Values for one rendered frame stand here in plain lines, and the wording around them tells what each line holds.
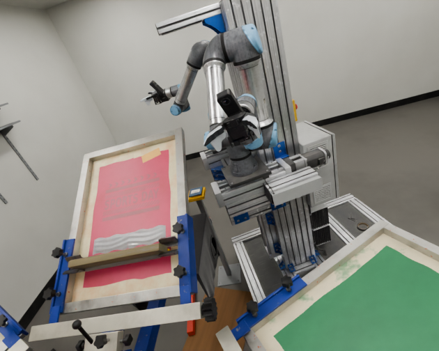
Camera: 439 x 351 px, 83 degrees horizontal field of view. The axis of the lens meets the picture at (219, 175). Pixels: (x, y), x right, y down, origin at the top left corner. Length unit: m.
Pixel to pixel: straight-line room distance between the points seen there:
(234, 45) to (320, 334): 1.09
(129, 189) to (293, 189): 0.81
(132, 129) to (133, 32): 1.62
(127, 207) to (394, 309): 1.13
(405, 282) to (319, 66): 3.93
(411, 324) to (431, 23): 4.73
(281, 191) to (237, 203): 0.24
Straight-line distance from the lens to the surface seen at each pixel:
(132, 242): 1.19
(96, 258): 1.15
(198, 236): 1.50
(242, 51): 1.10
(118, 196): 1.33
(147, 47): 4.65
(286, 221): 1.81
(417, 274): 1.22
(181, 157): 1.21
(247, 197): 1.35
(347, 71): 4.88
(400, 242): 1.32
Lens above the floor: 1.89
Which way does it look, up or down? 28 degrees down
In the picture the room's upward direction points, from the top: 19 degrees counter-clockwise
